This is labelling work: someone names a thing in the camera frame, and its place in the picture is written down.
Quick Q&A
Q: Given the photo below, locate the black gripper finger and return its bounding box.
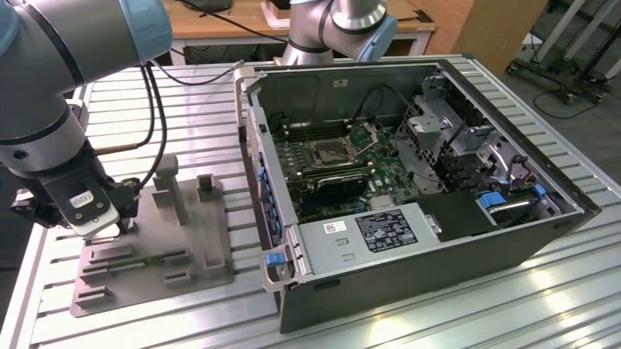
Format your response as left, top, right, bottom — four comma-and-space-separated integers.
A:
9, 188, 53, 229
107, 177, 143, 236

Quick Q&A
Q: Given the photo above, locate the black RAM slot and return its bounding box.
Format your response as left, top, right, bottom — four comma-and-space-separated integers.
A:
280, 121, 350, 129
284, 133, 351, 143
282, 125, 351, 133
283, 129, 351, 137

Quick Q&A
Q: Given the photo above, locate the CPU socket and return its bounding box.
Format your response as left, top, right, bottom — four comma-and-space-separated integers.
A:
310, 140, 361, 170

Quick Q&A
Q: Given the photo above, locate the grey parts rack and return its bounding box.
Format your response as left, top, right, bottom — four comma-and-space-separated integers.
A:
69, 154, 239, 319

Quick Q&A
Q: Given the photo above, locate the green RAM stick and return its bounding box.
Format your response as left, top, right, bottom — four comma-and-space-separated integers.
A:
107, 255, 168, 273

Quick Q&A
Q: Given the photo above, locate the blue card retainer strip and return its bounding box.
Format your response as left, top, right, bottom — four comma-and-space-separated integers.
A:
255, 151, 283, 252

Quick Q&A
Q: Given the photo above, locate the black graphics card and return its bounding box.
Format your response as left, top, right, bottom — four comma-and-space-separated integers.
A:
310, 171, 369, 199

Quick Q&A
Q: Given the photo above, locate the grey power supply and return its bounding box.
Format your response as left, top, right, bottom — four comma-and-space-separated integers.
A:
296, 202, 443, 276

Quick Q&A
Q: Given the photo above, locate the wooden desk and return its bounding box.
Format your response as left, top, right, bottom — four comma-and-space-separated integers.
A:
159, 0, 441, 66

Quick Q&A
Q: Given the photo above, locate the metal socket cover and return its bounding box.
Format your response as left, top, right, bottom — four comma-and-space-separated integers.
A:
346, 121, 385, 156

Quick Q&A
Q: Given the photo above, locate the silver heat sink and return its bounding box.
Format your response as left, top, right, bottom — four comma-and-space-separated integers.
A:
367, 195, 398, 211

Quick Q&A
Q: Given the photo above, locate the green motherboard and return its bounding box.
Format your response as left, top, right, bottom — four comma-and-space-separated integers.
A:
271, 119, 423, 225

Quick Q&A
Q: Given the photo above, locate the black PC case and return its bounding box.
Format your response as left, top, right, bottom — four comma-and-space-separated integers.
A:
232, 57, 602, 335

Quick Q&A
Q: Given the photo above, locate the metal drive cage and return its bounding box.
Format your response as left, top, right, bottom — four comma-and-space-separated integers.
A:
395, 74, 491, 182

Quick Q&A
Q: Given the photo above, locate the blue disk carrier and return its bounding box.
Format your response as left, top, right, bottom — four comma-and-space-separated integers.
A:
477, 191, 509, 216

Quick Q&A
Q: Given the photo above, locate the flat cardboard sheet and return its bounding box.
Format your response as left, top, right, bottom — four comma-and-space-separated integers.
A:
386, 0, 433, 26

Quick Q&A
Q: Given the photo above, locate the wooden cabinet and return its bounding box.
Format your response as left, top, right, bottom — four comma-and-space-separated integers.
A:
450, 0, 552, 79

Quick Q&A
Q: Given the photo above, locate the black wheeled stand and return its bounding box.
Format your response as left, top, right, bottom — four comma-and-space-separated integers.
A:
503, 0, 621, 106

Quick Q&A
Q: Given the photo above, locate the black cable with brass plug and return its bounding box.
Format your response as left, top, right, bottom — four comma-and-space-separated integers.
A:
93, 63, 159, 154

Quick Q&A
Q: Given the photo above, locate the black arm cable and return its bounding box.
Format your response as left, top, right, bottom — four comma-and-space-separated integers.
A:
138, 63, 168, 186

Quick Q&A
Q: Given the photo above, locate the grey cable with metal plug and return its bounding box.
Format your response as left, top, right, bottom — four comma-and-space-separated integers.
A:
159, 60, 247, 87

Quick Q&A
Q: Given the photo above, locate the black desk cable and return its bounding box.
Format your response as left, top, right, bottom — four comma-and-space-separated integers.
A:
179, 0, 292, 41

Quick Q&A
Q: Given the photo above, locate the black cable inside case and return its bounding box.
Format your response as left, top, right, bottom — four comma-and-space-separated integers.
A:
353, 85, 414, 123

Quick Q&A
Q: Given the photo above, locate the coloured wire bundle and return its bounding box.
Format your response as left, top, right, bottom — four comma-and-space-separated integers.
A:
498, 155, 534, 190

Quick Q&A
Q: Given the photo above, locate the black floor cable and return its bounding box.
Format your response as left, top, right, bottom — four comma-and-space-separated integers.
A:
533, 87, 601, 119

